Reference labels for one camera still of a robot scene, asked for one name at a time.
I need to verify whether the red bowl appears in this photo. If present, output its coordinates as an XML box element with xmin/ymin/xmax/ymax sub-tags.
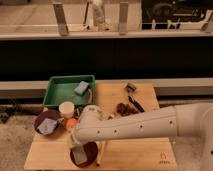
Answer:
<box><xmin>70</xmin><ymin>142</ymin><xmax>98</xmax><ymax>168</ymax></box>

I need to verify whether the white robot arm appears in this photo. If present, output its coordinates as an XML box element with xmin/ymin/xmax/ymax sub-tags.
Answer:
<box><xmin>71</xmin><ymin>103</ymin><xmax>213</xmax><ymax>171</ymax></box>

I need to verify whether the grey sponge in brown bowl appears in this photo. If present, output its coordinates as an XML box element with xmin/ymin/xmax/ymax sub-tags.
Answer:
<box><xmin>37</xmin><ymin>118</ymin><xmax>57</xmax><ymax>135</ymax></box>

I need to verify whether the dark brown bowl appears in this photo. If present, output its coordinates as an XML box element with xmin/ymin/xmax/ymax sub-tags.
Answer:
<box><xmin>34</xmin><ymin>110</ymin><xmax>62</xmax><ymax>135</ymax></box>

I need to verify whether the orange ball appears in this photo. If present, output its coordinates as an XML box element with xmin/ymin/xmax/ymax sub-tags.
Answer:
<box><xmin>65</xmin><ymin>118</ymin><xmax>77</xmax><ymax>131</ymax></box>

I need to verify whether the white paper cup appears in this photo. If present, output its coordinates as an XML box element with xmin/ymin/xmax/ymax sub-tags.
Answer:
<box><xmin>59</xmin><ymin>101</ymin><xmax>75</xmax><ymax>119</ymax></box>

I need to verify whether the green plastic tray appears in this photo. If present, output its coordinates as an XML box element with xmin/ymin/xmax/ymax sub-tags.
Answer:
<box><xmin>43</xmin><ymin>75</ymin><xmax>95</xmax><ymax>108</ymax></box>

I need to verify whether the brown dried clump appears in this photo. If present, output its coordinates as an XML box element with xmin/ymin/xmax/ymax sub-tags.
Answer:
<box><xmin>116</xmin><ymin>103</ymin><xmax>138</xmax><ymax>116</ymax></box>

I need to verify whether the black marker pen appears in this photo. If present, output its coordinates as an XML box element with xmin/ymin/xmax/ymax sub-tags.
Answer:
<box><xmin>128</xmin><ymin>96</ymin><xmax>144</xmax><ymax>112</ymax></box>

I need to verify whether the small black binder clip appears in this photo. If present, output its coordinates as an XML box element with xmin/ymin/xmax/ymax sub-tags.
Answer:
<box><xmin>125</xmin><ymin>83</ymin><xmax>136</xmax><ymax>92</ymax></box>

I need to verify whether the black machine in background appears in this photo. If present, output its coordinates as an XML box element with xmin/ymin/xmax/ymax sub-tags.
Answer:
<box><xmin>141</xmin><ymin>0</ymin><xmax>213</xmax><ymax>29</ymax></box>

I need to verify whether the left metal bracket post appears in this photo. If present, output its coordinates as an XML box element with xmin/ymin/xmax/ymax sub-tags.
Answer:
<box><xmin>53</xmin><ymin>2</ymin><xmax>69</xmax><ymax>36</ymax></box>

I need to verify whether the metal bracket post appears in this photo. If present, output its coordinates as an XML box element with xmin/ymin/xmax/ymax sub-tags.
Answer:
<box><xmin>53</xmin><ymin>2</ymin><xmax>69</xmax><ymax>36</ymax></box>
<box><xmin>118</xmin><ymin>2</ymin><xmax>128</xmax><ymax>35</ymax></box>

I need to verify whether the right metal bracket post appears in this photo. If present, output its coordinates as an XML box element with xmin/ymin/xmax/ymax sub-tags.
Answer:
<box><xmin>118</xmin><ymin>2</ymin><xmax>128</xmax><ymax>35</ymax></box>

